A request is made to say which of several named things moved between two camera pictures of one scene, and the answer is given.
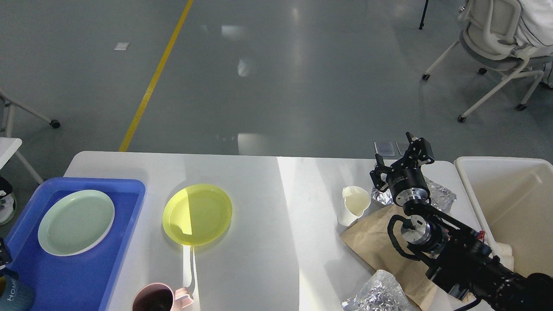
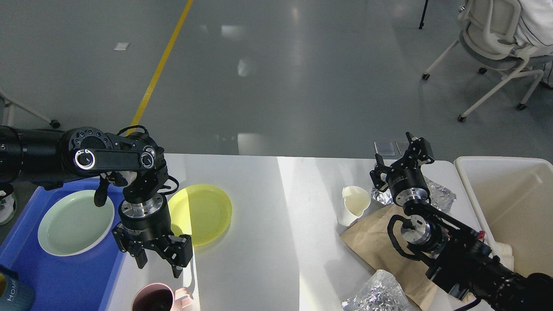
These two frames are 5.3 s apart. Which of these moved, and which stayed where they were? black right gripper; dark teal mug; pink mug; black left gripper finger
Moved: black left gripper finger
Stayed: pink mug; black right gripper; dark teal mug
